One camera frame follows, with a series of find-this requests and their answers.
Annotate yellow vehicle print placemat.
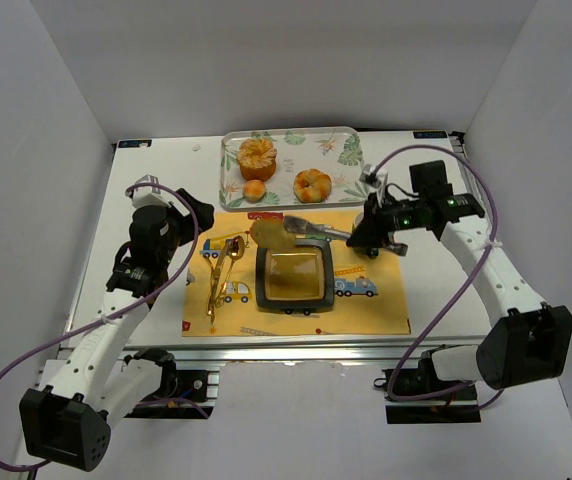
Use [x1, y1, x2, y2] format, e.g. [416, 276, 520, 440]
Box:
[182, 211, 411, 338]

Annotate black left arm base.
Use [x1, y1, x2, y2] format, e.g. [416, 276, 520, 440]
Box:
[123, 348, 215, 420]

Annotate twisted ring bread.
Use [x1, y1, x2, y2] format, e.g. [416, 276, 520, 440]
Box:
[293, 169, 332, 203]

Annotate herb bread slice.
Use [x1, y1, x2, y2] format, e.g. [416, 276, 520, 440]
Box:
[250, 219, 295, 250]

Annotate blue label sticker left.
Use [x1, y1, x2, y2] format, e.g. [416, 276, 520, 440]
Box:
[117, 139, 152, 149]

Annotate black square ceramic plate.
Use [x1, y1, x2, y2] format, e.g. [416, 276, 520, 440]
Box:
[255, 238, 335, 316]

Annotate gold spoon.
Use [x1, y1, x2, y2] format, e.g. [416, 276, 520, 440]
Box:
[215, 235, 246, 307]

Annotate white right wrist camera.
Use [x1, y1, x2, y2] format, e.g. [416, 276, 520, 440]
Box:
[359, 164, 388, 203]

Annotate dark green mug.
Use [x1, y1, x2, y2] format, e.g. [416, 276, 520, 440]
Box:
[351, 213, 379, 259]

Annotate blue label sticker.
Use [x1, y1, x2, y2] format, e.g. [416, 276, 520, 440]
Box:
[412, 130, 449, 140]
[117, 139, 152, 149]

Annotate leaf patterned white tray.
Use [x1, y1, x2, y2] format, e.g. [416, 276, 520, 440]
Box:
[219, 127, 369, 211]

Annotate blue label sticker right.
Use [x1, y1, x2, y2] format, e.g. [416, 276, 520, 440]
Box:
[412, 130, 449, 140]

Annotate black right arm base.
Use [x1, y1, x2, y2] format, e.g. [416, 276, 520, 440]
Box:
[372, 368, 481, 425]

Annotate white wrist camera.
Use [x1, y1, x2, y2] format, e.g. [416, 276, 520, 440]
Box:
[359, 164, 388, 203]
[125, 174, 170, 209]

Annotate tall sugared brioche bun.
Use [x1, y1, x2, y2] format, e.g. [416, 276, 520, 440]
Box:
[237, 138, 277, 182]

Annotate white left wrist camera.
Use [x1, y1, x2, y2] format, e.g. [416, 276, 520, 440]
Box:
[125, 174, 170, 209]

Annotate gold knife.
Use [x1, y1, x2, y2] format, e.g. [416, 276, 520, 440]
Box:
[207, 239, 238, 324]

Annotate small round bread roll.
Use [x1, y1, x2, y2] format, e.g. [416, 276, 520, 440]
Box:
[242, 179, 266, 203]

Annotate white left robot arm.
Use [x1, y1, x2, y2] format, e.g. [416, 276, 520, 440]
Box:
[19, 183, 214, 472]

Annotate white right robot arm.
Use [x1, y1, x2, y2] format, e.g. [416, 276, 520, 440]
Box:
[346, 160, 572, 401]

